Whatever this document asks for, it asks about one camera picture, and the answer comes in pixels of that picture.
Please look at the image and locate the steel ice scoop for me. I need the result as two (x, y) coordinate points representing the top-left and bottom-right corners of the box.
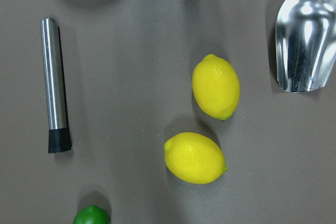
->
(275, 0), (335, 93)

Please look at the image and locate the yellow lemon lower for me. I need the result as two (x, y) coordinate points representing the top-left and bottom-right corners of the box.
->
(164, 132), (228, 184)

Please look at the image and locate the yellow lemon upper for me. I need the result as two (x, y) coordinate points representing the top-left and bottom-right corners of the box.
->
(192, 54), (240, 121)

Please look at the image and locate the yellow lemon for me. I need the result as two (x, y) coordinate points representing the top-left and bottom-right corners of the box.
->
(192, 54), (240, 121)
(164, 132), (228, 184)

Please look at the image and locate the green lime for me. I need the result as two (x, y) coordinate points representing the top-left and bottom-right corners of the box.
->
(72, 205), (110, 224)

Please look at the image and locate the steel muddler black tip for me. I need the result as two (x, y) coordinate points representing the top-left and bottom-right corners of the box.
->
(41, 17), (72, 154)

